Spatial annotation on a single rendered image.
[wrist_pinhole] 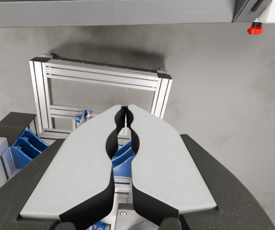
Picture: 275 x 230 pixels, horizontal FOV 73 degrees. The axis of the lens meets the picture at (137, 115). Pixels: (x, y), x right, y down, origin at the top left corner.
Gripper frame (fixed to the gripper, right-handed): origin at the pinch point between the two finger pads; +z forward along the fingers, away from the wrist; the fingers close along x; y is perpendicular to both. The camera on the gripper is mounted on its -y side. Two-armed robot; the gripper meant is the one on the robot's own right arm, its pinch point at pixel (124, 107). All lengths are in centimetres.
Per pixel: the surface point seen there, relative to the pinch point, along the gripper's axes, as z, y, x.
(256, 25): 39, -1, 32
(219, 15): 25.4, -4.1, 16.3
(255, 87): 120, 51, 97
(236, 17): 24.8, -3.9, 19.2
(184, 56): 120, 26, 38
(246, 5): 22.9, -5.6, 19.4
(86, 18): 25.4, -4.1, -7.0
